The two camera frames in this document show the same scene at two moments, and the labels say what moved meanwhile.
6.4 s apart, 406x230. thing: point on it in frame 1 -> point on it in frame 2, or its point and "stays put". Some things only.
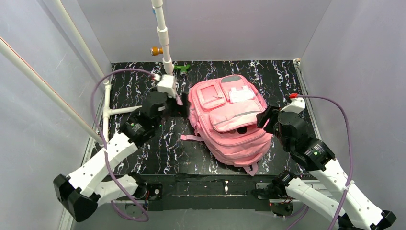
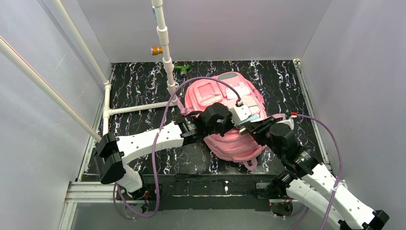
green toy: x=183 y=69 stays put
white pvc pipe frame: x=58 y=100 stays put
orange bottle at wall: x=155 y=51 stays put
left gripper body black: x=179 y=103 -> x=227 y=120
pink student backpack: x=223 y=112 stays put
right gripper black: x=266 y=117 -> x=256 y=129
